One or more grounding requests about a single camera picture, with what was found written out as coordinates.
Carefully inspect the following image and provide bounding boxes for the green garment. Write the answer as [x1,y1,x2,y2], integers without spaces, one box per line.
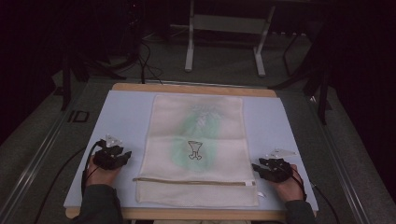
[170,104,224,171]

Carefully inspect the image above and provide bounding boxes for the white metal stand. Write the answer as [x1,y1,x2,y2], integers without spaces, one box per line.
[184,0,276,78]

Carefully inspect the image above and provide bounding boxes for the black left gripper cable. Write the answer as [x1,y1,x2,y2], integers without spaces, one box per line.
[33,140,105,224]

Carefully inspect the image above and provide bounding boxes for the black stand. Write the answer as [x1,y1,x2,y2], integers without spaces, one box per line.
[270,29,332,126]
[59,36,127,112]

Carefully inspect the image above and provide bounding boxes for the person's left hand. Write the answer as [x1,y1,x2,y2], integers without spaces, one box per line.
[85,154,121,189]

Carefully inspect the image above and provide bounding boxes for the light blue table mat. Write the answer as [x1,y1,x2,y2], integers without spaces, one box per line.
[63,90,319,213]

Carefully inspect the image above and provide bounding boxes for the person's right hand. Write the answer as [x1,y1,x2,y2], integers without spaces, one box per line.
[270,163,304,203]

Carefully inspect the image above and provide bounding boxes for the white mesh laundry bag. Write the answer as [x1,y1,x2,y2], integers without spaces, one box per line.
[134,93,261,208]

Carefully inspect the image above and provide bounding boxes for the black floor cables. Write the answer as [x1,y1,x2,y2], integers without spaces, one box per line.
[135,36,164,86]

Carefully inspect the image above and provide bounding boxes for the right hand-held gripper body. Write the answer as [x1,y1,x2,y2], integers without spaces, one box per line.
[263,147,297,184]

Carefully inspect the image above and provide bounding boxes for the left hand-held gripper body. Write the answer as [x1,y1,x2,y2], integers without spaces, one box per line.
[92,134,125,171]

